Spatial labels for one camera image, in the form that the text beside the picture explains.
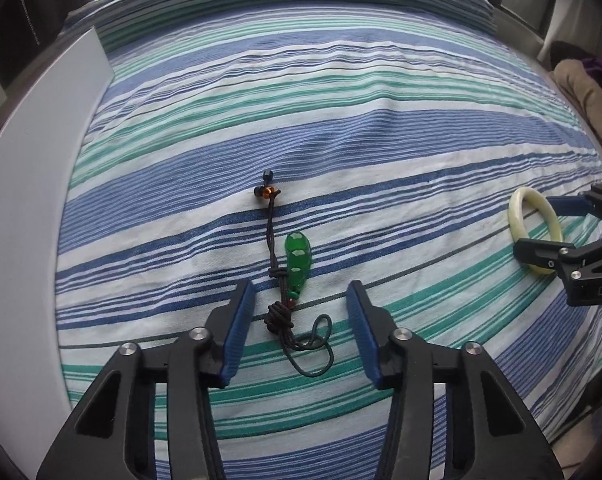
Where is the pale green jade bangle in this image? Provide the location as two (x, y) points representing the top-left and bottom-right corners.
(506, 186), (565, 276)

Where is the beige and purple clothes pile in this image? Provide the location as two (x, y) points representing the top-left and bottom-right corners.
(550, 41), (602, 144)

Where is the striped blue green bedsheet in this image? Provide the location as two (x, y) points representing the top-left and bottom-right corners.
(56, 0), (602, 479)

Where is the white cardboard box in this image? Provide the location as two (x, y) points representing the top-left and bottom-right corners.
(0, 27), (114, 436)

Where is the green jade pendant on cord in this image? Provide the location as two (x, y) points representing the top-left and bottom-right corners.
(253, 169), (335, 378)

